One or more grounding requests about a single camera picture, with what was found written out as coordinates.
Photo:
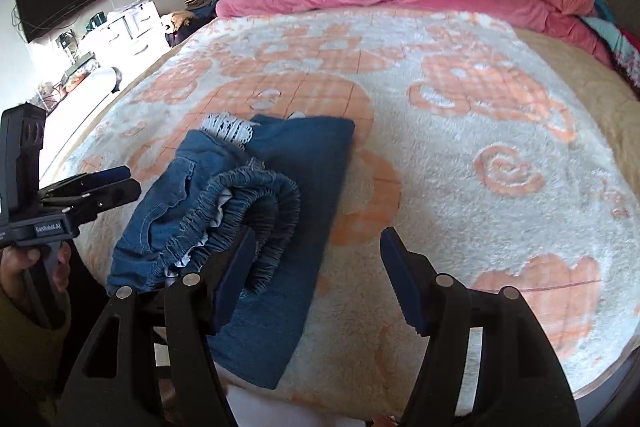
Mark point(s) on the beige bed sheet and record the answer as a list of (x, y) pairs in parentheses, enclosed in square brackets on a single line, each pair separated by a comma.
[(590, 77)]

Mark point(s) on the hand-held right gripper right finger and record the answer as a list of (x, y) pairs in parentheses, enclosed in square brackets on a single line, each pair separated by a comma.
[(405, 282)]

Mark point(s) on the colourful clothes pile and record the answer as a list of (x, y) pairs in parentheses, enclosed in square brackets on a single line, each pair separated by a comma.
[(615, 42)]

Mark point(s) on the white dresser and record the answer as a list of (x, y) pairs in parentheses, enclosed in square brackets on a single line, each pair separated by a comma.
[(130, 34)]

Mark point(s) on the white and orange floral blanket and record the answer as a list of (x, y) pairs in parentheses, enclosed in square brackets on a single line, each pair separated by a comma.
[(450, 157)]

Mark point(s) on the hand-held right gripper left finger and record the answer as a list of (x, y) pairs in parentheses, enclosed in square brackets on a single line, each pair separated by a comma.
[(232, 279)]

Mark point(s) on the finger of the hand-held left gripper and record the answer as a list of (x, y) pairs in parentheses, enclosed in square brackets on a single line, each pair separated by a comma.
[(117, 192), (107, 174)]

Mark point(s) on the person's left forearm green sleeve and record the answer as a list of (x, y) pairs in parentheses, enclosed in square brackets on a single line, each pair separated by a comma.
[(25, 347)]

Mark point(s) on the tan cloth bundle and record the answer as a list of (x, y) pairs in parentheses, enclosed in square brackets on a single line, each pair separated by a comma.
[(177, 19)]

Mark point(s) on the blue pants with lace hem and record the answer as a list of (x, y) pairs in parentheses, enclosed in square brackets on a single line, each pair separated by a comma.
[(300, 147)]

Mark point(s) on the person's left hand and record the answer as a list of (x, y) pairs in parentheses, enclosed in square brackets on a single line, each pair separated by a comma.
[(15, 264)]

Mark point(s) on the white rounded table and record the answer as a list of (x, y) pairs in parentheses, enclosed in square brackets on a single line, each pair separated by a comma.
[(85, 94)]

